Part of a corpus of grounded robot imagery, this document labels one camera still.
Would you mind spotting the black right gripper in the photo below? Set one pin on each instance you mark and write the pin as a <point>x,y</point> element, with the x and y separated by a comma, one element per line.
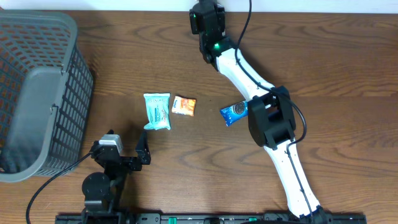
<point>222,17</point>

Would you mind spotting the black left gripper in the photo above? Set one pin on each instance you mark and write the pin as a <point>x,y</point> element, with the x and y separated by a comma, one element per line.
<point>142,151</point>

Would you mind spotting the light blue wipes pack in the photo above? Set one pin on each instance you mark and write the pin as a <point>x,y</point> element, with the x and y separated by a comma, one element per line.
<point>157,108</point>

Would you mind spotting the orange snack packet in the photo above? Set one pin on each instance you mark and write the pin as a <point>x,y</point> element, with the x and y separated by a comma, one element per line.
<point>184,106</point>

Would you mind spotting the blue Oreo cookie pack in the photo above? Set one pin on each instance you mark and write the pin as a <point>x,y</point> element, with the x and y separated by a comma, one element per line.
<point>235,112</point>

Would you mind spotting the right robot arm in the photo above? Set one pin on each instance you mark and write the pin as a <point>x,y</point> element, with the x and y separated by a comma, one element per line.
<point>271,119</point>

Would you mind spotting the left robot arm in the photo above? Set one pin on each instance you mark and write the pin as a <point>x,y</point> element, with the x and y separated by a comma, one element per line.
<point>103,190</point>

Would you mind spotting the grey plastic mesh basket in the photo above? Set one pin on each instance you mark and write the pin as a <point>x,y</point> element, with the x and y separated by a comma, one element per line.
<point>46,89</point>

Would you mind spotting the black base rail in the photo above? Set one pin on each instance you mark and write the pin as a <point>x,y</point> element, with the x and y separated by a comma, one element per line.
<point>155,218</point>

